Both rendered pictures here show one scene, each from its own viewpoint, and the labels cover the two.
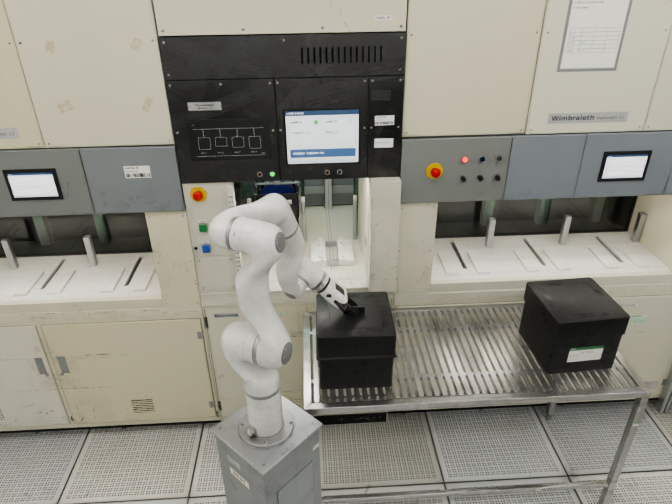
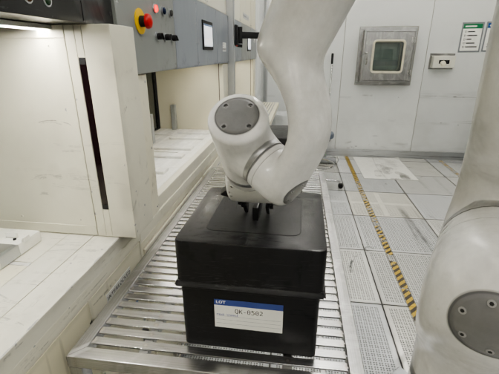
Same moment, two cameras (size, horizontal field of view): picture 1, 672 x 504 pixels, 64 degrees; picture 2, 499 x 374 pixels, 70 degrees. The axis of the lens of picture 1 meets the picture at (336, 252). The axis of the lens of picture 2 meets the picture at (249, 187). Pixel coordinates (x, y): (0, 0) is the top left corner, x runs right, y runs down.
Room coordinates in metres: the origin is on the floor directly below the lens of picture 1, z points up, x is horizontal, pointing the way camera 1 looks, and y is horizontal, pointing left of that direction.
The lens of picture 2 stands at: (1.54, 0.63, 1.34)
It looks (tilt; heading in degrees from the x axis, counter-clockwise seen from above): 21 degrees down; 281
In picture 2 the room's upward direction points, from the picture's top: straight up
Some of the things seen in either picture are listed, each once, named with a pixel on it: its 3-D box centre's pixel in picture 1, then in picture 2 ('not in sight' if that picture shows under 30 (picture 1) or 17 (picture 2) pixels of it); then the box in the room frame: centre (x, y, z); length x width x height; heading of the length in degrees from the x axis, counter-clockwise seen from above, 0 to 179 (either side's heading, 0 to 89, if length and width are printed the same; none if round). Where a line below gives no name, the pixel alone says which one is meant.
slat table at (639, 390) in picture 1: (450, 413); (251, 308); (1.75, -0.51, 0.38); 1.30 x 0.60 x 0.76; 93
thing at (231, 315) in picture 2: (353, 347); (257, 277); (1.66, -0.07, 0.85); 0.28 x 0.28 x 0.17; 2
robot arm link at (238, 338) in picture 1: (250, 356); (480, 322); (1.35, 0.28, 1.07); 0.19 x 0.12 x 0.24; 66
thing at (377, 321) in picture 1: (354, 320); (257, 227); (1.66, -0.07, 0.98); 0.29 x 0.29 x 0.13; 2
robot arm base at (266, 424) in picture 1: (264, 407); not in sight; (1.34, 0.25, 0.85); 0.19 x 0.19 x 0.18
